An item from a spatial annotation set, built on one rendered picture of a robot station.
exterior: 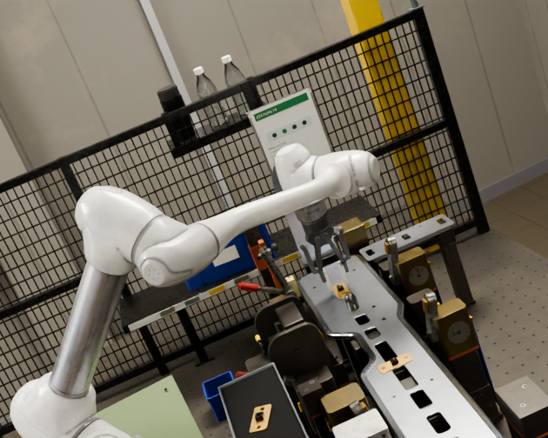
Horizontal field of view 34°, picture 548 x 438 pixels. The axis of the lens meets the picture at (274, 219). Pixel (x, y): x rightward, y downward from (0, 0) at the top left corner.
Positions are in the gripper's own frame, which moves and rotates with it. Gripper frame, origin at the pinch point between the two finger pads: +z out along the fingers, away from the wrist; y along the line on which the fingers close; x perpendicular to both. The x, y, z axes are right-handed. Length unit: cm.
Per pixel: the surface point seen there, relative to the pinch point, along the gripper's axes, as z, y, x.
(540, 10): 10, 177, 209
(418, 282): 7.7, 20.4, -8.5
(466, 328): 5.5, 20.1, -43.5
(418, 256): 0.2, 22.8, -8.4
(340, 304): 4.5, -2.5, -7.6
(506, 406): 2, 13, -81
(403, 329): 4.3, 7.0, -33.7
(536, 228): 105, 128, 170
